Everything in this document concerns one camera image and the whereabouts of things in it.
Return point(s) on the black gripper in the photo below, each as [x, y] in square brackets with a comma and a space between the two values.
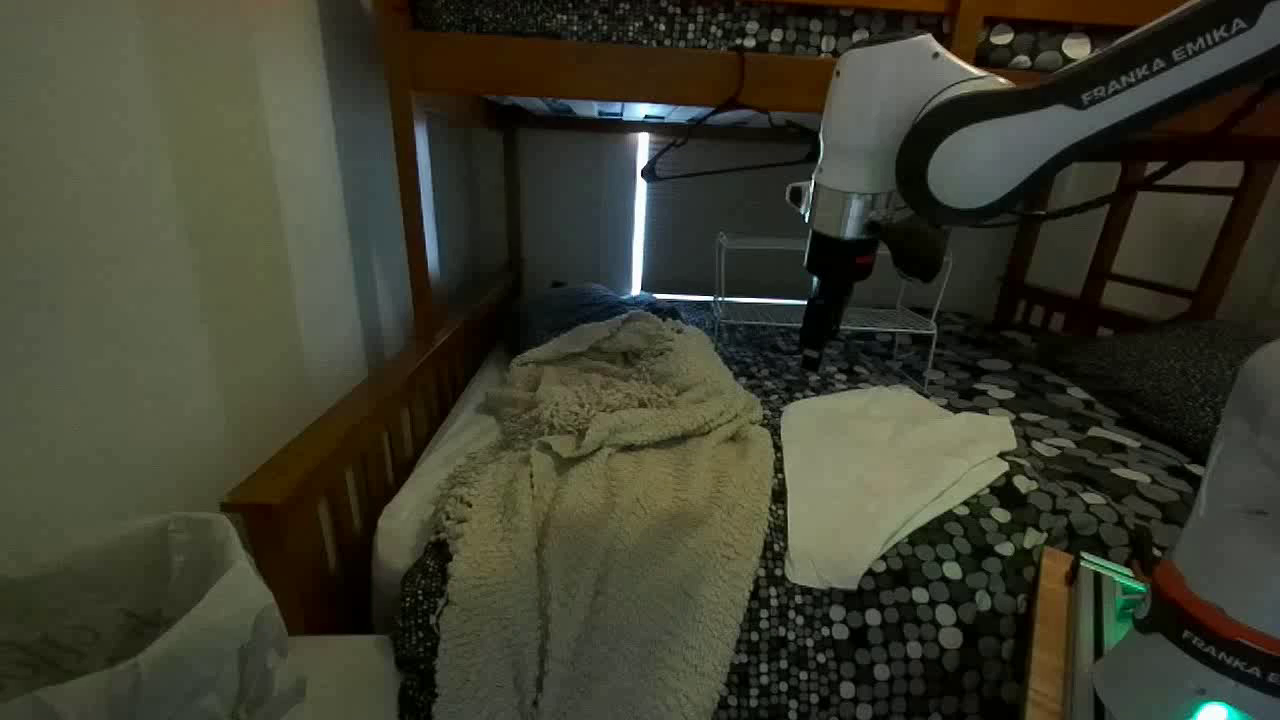
[835, 266]

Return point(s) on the white pillow case cover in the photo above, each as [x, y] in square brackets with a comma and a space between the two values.
[867, 466]

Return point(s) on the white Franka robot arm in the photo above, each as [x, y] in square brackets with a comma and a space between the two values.
[882, 121]

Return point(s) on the blue pillow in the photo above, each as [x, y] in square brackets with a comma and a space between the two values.
[562, 315]

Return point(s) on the dark grey pillow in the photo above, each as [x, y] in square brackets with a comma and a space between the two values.
[1172, 383]

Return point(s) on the grey window blind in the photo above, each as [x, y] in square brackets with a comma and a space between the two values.
[721, 220]

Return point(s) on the black clothes hanger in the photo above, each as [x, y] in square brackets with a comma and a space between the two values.
[725, 171]

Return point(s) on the black pebble-pattern bedspread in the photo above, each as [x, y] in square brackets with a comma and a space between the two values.
[962, 586]

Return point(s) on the cream knitted blanket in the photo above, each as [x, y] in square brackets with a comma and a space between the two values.
[603, 535]

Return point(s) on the pebble-pattern bunk mattress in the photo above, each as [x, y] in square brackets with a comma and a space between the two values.
[667, 22]

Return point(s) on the wooden board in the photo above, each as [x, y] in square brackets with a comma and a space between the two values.
[1049, 643]

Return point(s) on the white bed sheet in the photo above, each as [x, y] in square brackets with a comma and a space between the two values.
[424, 480]

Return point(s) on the white nightstand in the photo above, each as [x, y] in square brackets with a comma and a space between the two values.
[344, 682]

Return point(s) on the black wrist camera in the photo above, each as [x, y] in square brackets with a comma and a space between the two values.
[914, 245]

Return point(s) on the green-lit aluminium mounting frame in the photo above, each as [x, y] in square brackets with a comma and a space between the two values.
[1119, 594]

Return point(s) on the wooden bunk bed frame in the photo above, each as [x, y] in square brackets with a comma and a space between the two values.
[332, 480]

